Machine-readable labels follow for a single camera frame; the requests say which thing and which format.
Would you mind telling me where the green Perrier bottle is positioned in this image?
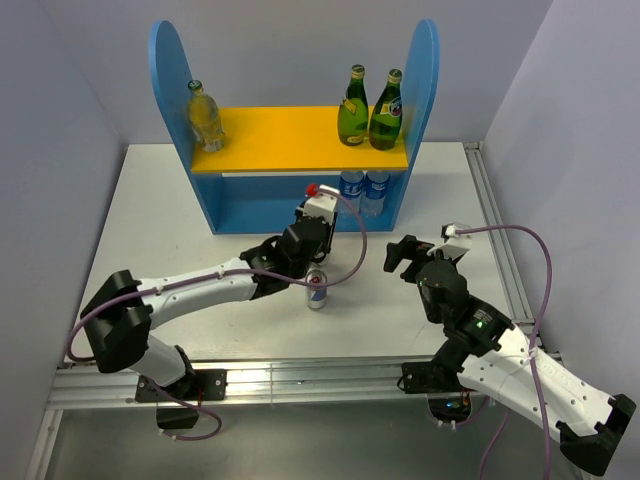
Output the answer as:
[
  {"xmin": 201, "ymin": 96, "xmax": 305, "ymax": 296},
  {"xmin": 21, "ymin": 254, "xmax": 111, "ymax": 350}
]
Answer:
[
  {"xmin": 337, "ymin": 64, "xmax": 369, "ymax": 146},
  {"xmin": 369, "ymin": 69, "xmax": 403, "ymax": 151}
]

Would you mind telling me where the clear Chang bottle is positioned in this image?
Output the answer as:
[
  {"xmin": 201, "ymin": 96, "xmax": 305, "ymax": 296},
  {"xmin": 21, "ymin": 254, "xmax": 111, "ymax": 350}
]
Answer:
[{"xmin": 187, "ymin": 79, "xmax": 226, "ymax": 153}]

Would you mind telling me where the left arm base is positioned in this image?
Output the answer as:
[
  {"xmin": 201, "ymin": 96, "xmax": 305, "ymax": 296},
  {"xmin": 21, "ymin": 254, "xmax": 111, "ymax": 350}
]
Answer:
[{"xmin": 134, "ymin": 369, "xmax": 227, "ymax": 436}]

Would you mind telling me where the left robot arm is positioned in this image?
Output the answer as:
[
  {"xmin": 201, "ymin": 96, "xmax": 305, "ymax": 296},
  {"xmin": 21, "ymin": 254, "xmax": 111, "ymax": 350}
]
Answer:
[{"xmin": 81, "ymin": 214, "xmax": 335, "ymax": 399}]

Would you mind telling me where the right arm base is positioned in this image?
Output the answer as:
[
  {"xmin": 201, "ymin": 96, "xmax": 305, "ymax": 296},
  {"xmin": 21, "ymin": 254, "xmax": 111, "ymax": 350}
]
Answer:
[{"xmin": 396, "ymin": 361, "xmax": 489, "ymax": 427}]

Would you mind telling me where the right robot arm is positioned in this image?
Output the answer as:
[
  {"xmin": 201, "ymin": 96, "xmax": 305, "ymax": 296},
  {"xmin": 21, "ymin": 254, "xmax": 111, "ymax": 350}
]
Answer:
[{"xmin": 383, "ymin": 235, "xmax": 636, "ymax": 476}]

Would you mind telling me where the blue and yellow shelf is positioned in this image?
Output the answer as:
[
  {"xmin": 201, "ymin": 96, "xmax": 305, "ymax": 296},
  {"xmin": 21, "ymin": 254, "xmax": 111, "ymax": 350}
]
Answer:
[{"xmin": 148, "ymin": 19, "xmax": 440, "ymax": 234}]

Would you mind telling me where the left Pocari Sweat bottle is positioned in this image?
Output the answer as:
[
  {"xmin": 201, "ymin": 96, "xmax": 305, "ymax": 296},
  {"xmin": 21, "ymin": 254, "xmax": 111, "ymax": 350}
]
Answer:
[{"xmin": 339, "ymin": 171, "xmax": 364, "ymax": 217}]

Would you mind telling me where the pocari sweat bottle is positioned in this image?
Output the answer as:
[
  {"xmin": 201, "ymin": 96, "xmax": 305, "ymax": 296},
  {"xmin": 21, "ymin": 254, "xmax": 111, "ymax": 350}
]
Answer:
[
  {"xmin": 339, "ymin": 171, "xmax": 364, "ymax": 217},
  {"xmin": 360, "ymin": 170, "xmax": 390, "ymax": 217}
]

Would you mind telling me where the right Pocari Sweat bottle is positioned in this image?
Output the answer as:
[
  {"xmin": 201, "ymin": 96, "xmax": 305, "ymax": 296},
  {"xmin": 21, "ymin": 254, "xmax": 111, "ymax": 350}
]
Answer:
[{"xmin": 360, "ymin": 170, "xmax": 390, "ymax": 217}]

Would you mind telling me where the front Red Bull can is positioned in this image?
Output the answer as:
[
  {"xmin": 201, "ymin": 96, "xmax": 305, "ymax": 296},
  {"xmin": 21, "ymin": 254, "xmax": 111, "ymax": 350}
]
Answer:
[{"xmin": 305, "ymin": 268, "xmax": 328, "ymax": 310}]

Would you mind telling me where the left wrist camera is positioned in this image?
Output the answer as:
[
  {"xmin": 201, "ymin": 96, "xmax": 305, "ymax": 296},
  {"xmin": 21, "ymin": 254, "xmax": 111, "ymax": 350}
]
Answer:
[{"xmin": 302, "ymin": 184, "xmax": 340, "ymax": 225}]

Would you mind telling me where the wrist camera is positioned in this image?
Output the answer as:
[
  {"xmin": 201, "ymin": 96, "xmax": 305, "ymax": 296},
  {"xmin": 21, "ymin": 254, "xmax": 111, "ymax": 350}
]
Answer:
[
  {"xmin": 428, "ymin": 223, "xmax": 472, "ymax": 261},
  {"xmin": 302, "ymin": 184, "xmax": 340, "ymax": 225}
]

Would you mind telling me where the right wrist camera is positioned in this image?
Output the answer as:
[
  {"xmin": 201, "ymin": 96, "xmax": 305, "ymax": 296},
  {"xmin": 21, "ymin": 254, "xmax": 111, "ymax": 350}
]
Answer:
[{"xmin": 428, "ymin": 223, "xmax": 472, "ymax": 261}]

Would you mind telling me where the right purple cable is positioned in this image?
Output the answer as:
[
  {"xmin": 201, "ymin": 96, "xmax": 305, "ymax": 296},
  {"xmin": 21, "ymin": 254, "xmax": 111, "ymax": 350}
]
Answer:
[{"xmin": 459, "ymin": 224, "xmax": 553, "ymax": 480}]

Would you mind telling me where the purple cable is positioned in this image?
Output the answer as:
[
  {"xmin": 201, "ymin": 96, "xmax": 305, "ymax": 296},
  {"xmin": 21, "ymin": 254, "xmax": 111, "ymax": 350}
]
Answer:
[
  {"xmin": 66, "ymin": 185, "xmax": 369, "ymax": 441},
  {"xmin": 459, "ymin": 224, "xmax": 553, "ymax": 480}
]

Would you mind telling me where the right aluminium rail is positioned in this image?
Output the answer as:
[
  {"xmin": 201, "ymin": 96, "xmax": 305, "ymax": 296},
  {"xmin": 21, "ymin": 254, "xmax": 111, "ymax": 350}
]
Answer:
[{"xmin": 461, "ymin": 141, "xmax": 586, "ymax": 480}]

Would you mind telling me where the aluminium rail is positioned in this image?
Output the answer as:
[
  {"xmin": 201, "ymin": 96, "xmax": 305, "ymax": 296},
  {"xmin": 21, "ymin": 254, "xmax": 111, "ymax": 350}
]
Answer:
[
  {"xmin": 461, "ymin": 141, "xmax": 586, "ymax": 480},
  {"xmin": 44, "ymin": 355, "xmax": 571, "ymax": 411}
]

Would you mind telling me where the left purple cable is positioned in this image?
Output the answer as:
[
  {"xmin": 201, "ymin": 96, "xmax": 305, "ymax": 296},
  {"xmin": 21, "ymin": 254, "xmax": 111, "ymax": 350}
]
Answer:
[{"xmin": 66, "ymin": 185, "xmax": 369, "ymax": 441}]

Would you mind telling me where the front aluminium rail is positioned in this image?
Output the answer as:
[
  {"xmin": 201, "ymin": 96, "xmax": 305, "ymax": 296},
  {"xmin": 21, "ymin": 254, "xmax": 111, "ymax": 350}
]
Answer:
[{"xmin": 44, "ymin": 355, "xmax": 571, "ymax": 411}]

